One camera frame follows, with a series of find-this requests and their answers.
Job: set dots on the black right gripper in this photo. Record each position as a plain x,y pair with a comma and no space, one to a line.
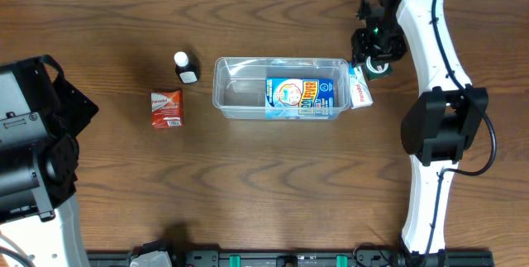
373,56

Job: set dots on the clear plastic container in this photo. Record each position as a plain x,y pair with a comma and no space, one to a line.
239,83

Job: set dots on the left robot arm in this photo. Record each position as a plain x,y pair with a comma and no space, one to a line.
41,116

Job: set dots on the red Panadol box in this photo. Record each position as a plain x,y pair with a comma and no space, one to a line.
167,109

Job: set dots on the blue Cool Fever box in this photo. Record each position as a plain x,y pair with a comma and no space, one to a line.
299,98

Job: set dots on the white Panadol box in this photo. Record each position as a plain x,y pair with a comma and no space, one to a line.
359,91

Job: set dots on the dark medicine bottle white cap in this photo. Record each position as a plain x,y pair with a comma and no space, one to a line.
186,70

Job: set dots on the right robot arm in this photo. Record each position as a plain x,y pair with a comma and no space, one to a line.
442,124

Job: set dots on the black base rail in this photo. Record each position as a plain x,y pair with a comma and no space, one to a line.
163,253

